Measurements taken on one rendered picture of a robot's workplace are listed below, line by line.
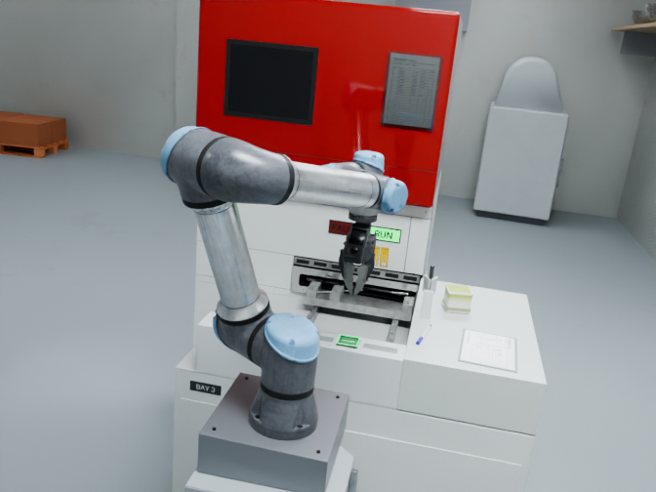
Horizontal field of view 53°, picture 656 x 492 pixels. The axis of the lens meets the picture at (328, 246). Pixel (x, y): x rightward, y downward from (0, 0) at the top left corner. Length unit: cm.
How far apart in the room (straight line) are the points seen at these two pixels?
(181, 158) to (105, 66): 790
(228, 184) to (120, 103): 793
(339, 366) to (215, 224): 60
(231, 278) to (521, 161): 602
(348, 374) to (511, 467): 48
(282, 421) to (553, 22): 702
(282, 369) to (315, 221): 98
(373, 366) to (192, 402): 52
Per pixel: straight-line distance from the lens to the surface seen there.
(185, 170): 124
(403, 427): 180
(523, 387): 173
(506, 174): 725
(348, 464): 155
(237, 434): 145
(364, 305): 222
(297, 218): 229
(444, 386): 173
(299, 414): 144
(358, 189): 136
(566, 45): 808
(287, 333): 137
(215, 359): 183
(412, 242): 225
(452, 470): 185
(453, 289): 202
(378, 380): 174
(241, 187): 117
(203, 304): 251
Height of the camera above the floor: 172
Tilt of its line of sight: 18 degrees down
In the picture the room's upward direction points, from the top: 6 degrees clockwise
